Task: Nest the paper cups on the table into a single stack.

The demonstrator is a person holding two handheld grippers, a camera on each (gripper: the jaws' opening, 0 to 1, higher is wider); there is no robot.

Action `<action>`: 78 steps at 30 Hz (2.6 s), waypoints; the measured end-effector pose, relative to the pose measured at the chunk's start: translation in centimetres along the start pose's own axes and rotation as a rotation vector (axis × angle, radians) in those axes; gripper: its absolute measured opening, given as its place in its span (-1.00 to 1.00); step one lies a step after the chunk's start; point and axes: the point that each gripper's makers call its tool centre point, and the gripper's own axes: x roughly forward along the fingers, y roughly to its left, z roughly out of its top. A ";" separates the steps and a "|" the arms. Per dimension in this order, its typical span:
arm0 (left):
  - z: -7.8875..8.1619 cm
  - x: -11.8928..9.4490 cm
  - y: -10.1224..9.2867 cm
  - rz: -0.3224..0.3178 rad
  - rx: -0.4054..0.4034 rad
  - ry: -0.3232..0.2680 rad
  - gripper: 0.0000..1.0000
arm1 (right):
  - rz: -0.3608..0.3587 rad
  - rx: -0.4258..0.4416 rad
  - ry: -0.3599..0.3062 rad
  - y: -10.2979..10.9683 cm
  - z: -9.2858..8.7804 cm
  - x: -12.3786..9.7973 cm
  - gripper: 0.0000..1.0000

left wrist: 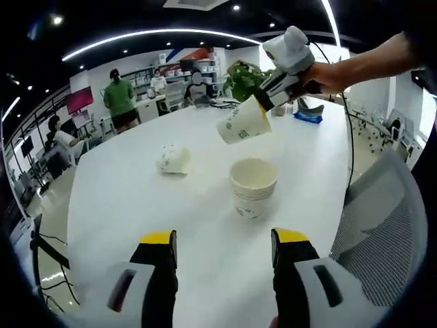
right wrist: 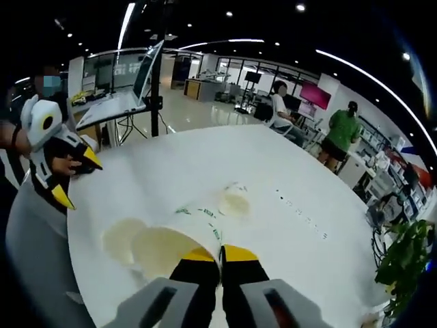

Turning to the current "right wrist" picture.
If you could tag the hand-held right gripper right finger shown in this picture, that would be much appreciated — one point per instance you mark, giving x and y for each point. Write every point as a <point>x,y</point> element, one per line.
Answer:
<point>266,304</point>

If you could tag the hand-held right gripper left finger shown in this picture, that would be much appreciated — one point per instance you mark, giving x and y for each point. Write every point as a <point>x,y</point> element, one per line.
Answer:
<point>164,304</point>

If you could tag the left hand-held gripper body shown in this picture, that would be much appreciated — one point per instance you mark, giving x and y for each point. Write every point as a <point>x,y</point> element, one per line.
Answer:
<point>39,119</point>

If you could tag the white paper cup green print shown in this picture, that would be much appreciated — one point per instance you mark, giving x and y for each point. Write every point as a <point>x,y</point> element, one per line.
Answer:
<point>119,239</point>
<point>164,249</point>
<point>233,205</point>

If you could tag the person's left hand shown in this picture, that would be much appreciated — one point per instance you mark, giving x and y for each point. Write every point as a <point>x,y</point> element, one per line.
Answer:
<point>23,140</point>

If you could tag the grey mesh office chair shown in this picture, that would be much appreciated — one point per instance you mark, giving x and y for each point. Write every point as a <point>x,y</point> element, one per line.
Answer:
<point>37,246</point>

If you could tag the black stand pole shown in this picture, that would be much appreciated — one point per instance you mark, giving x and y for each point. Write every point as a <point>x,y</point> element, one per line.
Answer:
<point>156,116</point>

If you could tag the silver laptop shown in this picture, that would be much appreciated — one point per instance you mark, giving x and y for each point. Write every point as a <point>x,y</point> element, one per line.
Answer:
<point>143,75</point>

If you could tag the white table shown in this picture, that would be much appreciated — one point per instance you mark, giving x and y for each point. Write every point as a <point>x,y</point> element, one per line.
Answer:
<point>170,171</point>

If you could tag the grey wooden counter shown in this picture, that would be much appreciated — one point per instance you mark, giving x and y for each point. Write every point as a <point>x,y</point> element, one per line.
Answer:
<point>201,89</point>

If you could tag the green potted plant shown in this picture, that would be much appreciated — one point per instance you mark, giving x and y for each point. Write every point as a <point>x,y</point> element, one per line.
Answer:
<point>406,253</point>

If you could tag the white storage shelves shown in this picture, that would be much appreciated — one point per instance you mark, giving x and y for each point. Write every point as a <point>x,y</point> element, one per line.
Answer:
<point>382,160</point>

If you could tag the black monitor on stand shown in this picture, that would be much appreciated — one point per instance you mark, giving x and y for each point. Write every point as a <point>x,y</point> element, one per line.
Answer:
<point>253,77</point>

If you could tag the pink display screen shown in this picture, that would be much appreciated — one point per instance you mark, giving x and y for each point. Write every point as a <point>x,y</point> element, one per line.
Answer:
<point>315,95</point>

